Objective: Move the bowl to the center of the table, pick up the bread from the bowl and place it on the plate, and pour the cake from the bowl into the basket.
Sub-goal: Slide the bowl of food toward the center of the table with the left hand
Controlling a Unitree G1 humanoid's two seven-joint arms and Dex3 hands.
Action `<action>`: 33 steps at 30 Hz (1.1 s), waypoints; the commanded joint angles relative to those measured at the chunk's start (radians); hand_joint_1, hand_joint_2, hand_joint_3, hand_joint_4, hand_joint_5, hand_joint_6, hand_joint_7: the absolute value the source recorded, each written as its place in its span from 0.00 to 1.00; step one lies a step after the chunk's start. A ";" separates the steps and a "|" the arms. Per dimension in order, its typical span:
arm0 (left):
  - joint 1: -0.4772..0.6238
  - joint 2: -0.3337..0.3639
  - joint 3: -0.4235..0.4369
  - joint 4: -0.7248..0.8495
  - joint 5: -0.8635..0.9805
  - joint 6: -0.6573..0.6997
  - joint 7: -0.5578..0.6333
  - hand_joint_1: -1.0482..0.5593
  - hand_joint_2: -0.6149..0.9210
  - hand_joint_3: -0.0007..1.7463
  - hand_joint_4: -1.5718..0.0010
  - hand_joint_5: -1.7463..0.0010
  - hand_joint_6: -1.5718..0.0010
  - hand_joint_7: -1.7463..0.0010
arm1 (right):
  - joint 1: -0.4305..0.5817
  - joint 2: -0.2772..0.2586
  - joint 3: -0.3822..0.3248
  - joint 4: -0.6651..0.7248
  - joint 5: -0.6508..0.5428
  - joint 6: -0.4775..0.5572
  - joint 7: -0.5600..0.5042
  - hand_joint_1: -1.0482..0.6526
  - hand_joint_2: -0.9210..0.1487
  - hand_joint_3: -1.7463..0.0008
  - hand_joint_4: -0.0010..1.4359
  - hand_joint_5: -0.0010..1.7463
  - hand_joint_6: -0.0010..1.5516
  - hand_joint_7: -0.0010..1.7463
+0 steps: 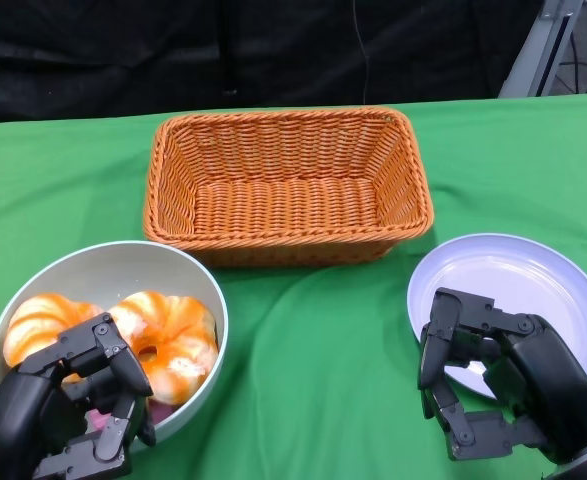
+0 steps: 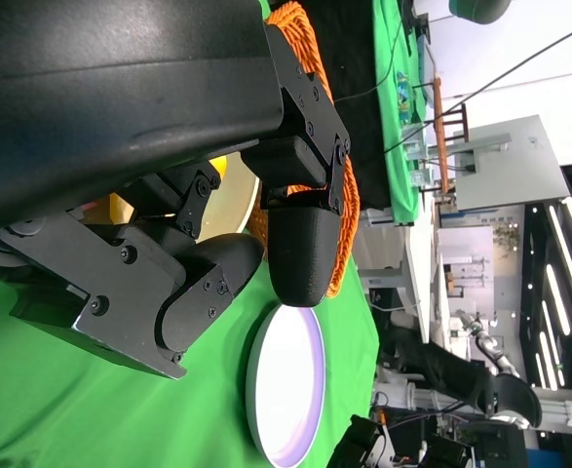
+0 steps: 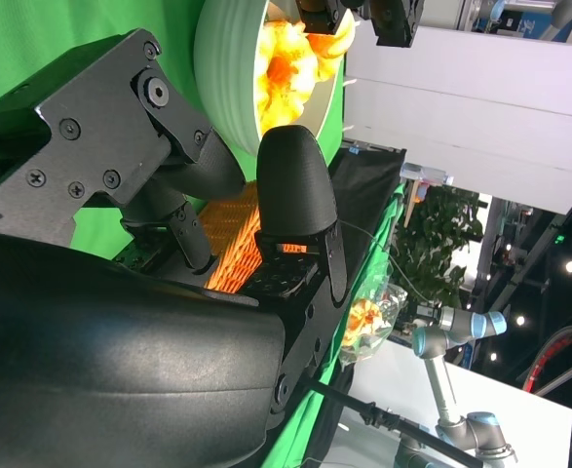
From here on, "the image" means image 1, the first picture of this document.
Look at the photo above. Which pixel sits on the grey round bowl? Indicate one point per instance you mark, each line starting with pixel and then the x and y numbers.
pixel 123 270

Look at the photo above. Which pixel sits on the pink cake slice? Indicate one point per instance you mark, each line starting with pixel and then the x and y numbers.
pixel 163 412

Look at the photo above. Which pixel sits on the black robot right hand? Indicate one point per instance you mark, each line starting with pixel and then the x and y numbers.
pixel 548 370

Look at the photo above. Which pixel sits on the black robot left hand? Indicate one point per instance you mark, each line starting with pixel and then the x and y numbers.
pixel 18 415

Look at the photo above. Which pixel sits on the green tablecloth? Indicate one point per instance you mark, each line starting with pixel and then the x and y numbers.
pixel 323 350

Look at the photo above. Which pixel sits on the grey metal frame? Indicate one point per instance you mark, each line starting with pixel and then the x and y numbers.
pixel 533 55

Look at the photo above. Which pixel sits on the orange wicker basket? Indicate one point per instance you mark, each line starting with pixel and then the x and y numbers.
pixel 283 210

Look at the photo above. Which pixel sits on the lavender round plate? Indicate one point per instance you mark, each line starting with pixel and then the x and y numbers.
pixel 523 280

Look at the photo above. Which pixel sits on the black backdrop cloth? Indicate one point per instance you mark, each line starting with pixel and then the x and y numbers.
pixel 123 50

